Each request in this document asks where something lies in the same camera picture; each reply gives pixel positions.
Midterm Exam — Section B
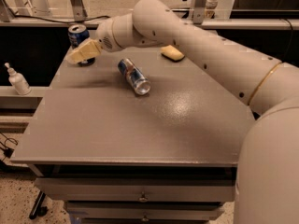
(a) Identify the upper grey drawer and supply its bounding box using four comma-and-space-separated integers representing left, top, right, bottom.
35, 178, 235, 203

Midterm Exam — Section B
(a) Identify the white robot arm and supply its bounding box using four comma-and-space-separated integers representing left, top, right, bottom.
67, 0, 299, 224

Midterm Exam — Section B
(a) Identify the black cable on floor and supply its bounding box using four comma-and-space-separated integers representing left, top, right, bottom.
0, 132, 19, 163

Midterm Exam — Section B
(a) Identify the black table leg foot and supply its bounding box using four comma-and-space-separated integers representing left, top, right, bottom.
29, 191, 49, 220

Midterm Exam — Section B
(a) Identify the grey drawer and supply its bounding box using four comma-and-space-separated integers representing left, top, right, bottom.
65, 202, 224, 221
35, 178, 235, 203

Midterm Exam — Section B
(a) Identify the red bull can lying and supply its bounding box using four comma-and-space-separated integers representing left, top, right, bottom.
118, 58, 150, 95

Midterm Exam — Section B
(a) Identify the white pump bottle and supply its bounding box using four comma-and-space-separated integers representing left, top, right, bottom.
5, 63, 31, 95

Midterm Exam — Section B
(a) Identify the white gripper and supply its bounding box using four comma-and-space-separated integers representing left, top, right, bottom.
66, 16, 124, 64

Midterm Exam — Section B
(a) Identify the yellow sponge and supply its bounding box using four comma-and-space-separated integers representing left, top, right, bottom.
161, 45, 184, 62

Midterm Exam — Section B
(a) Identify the black cable on shelf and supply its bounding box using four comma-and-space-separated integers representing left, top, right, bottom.
0, 0, 111, 25

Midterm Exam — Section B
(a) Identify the lower grey drawer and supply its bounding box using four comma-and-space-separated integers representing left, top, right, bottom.
65, 202, 224, 221

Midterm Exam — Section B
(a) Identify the blue pepsi can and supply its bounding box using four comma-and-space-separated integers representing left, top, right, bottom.
67, 23, 95, 67

